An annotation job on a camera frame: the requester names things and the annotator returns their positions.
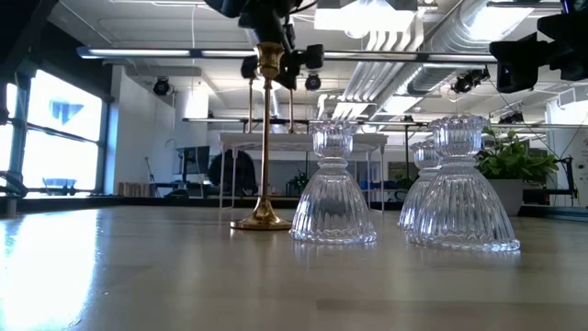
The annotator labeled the black background monitor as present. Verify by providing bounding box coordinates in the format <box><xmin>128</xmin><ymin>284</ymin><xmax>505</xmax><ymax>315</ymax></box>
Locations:
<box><xmin>176</xmin><ymin>145</ymin><xmax>211</xmax><ymax>176</ymax></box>

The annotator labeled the clear ribbed glass candle holder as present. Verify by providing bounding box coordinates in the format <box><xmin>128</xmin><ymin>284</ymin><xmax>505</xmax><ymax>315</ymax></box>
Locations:
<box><xmin>398</xmin><ymin>140</ymin><xmax>442</xmax><ymax>231</ymax></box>
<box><xmin>406</xmin><ymin>114</ymin><xmax>522</xmax><ymax>253</ymax></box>
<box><xmin>289</xmin><ymin>120</ymin><xmax>378</xmax><ymax>245</ymax></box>

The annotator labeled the black round rig camera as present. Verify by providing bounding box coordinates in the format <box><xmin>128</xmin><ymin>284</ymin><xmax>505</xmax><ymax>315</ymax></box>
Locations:
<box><xmin>153</xmin><ymin>76</ymin><xmax>173</xmax><ymax>97</ymax></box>

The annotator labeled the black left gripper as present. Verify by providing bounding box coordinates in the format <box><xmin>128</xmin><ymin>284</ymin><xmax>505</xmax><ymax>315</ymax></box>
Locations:
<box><xmin>238</xmin><ymin>8</ymin><xmax>325</xmax><ymax>91</ymax></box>

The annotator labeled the black rig camera with cables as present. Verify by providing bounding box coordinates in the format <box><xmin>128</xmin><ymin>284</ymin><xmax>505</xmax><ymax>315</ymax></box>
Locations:
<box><xmin>450</xmin><ymin>67</ymin><xmax>492</xmax><ymax>95</ymax></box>

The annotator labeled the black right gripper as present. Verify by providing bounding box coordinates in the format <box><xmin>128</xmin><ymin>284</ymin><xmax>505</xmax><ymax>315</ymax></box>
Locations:
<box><xmin>489</xmin><ymin>12</ymin><xmax>588</xmax><ymax>95</ymax></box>

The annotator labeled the person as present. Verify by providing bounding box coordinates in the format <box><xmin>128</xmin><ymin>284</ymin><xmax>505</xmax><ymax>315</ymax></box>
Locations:
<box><xmin>208</xmin><ymin>149</ymin><xmax>258</xmax><ymax>198</ymax></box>

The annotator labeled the green plant in white pot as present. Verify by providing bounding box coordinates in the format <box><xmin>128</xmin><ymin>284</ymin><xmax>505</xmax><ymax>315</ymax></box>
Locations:
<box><xmin>476</xmin><ymin>126</ymin><xmax>560</xmax><ymax>217</ymax></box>

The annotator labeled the white wire shelf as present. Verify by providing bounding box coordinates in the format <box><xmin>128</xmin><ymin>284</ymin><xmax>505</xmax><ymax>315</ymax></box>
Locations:
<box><xmin>218</xmin><ymin>131</ymin><xmax>390</xmax><ymax>213</ymax></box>

